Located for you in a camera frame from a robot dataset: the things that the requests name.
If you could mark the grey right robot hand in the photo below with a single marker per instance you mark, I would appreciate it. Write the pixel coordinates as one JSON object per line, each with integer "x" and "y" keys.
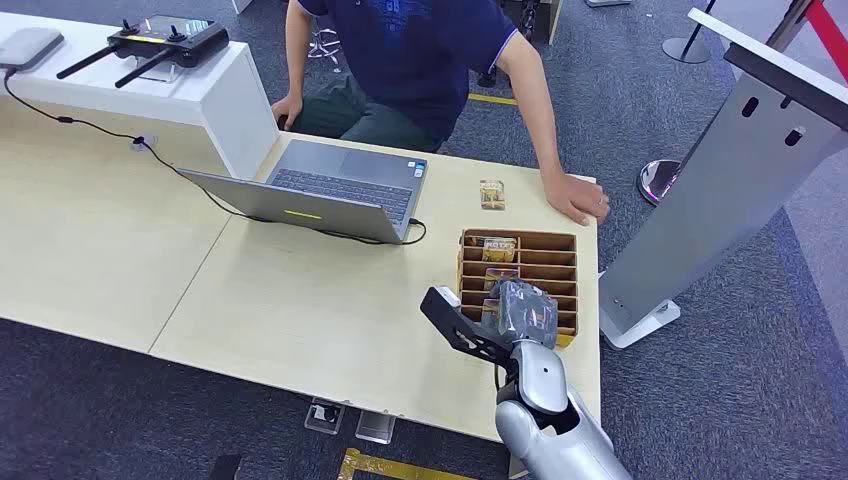
{"x": 526, "y": 314}

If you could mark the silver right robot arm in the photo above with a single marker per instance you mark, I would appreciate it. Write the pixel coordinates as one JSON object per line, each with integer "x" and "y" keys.
{"x": 546, "y": 404}

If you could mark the gold printed card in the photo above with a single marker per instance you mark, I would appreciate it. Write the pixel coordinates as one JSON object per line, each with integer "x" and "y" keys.
{"x": 498, "y": 249}
{"x": 489, "y": 312}
{"x": 492, "y": 195}
{"x": 498, "y": 276}

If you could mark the wooden card organizer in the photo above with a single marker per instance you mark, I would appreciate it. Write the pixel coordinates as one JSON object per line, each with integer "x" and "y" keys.
{"x": 546, "y": 265}

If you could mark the person's left hand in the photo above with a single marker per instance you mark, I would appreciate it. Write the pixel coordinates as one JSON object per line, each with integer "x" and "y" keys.
{"x": 575, "y": 197}

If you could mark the person's hand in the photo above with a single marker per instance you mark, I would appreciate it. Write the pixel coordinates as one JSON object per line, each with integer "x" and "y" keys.
{"x": 286, "y": 109}
{"x": 575, "y": 197}

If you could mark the person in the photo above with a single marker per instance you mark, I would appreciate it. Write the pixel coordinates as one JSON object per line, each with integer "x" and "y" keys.
{"x": 411, "y": 66}

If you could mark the person's right hand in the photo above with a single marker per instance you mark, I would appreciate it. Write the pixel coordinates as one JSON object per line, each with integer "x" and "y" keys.
{"x": 286, "y": 109}

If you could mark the chrome stanchion base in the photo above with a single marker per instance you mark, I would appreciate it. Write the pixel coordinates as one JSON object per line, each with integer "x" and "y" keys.
{"x": 657, "y": 181}

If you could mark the yellow floor tape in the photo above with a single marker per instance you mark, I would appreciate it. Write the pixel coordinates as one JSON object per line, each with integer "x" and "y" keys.
{"x": 391, "y": 467}

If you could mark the grey kiosk stand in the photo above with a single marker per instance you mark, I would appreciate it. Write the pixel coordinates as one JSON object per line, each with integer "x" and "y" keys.
{"x": 715, "y": 199}

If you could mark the grey laptop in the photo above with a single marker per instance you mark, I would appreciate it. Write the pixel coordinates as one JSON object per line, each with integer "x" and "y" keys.
{"x": 331, "y": 192}

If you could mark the chrome chair base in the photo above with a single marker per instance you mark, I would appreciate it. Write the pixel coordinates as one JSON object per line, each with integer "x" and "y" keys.
{"x": 324, "y": 46}

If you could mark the white desk riser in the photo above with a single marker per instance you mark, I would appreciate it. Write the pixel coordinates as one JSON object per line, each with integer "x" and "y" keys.
{"x": 205, "y": 99}

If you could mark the red barrier belt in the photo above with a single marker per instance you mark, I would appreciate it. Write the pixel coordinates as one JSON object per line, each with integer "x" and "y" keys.
{"x": 828, "y": 30}

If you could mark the clear acrylic controller stand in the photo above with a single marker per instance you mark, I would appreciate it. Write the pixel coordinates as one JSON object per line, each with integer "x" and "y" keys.
{"x": 159, "y": 71}

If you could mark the black remote controller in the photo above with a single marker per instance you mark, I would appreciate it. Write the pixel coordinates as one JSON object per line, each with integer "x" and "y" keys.
{"x": 169, "y": 40}

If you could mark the grey flat device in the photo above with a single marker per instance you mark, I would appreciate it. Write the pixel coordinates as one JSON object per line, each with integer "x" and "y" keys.
{"x": 26, "y": 48}

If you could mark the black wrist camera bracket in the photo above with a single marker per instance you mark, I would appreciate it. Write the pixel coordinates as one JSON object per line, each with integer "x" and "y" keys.
{"x": 457, "y": 328}

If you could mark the clear acrylic bracket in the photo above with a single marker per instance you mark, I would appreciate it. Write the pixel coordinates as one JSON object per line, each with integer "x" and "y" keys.
{"x": 324, "y": 417}
{"x": 376, "y": 427}

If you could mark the grey stanchion base with post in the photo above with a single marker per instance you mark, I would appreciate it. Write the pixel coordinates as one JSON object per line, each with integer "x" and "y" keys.
{"x": 687, "y": 48}

